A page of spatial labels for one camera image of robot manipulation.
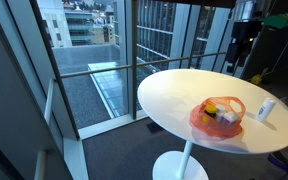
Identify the dark floor vent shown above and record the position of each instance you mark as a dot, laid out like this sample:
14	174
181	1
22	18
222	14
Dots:
154	127

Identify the white round-capped bottle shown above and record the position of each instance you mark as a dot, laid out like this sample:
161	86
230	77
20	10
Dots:
220	111

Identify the brown yellow-capped medicine bottle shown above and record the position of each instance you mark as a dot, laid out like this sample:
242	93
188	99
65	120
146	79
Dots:
210	110

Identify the yellow floor object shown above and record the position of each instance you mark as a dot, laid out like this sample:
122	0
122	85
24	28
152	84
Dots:
256	79

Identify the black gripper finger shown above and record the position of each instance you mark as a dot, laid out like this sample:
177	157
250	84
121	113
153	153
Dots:
241	56
230	58

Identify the white window sill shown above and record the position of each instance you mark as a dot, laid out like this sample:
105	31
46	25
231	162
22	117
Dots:
110	125

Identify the orange plastic bag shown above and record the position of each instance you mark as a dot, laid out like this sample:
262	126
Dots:
210	128

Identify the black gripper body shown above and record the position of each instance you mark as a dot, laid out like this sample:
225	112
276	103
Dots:
247	31

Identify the white square-capped bottle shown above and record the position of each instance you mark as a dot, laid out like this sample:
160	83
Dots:
230	117

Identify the blue equipment base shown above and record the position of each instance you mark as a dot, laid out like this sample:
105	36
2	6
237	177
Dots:
284	165

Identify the white bottle with blue logo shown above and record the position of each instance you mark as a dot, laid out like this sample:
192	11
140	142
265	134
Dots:
265	110

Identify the white table pedestal base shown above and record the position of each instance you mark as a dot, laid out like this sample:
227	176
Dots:
177	166

